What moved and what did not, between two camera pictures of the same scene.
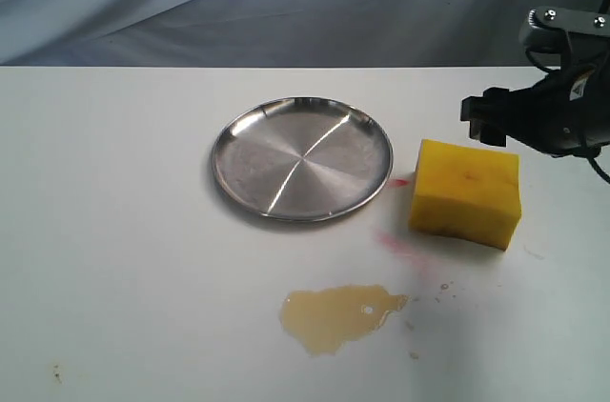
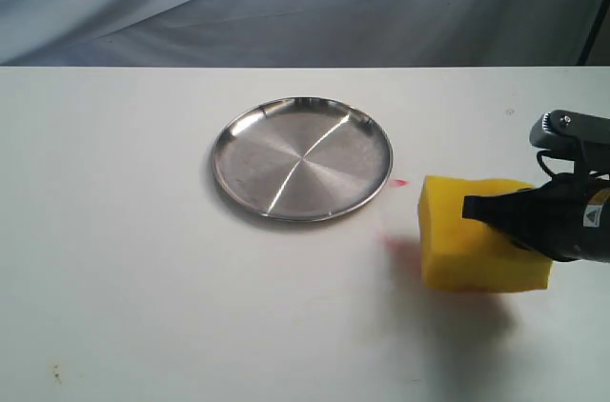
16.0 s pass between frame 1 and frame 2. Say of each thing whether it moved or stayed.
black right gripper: moved
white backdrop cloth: stayed
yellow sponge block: moved
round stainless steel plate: stayed
